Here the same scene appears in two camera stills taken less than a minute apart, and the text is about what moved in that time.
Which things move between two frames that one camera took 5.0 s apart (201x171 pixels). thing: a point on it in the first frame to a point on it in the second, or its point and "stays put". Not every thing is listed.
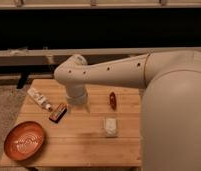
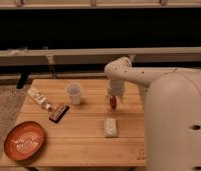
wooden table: (106, 131) stays put
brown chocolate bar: (58, 112) stays put
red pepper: (113, 100) stays put
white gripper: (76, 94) to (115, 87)
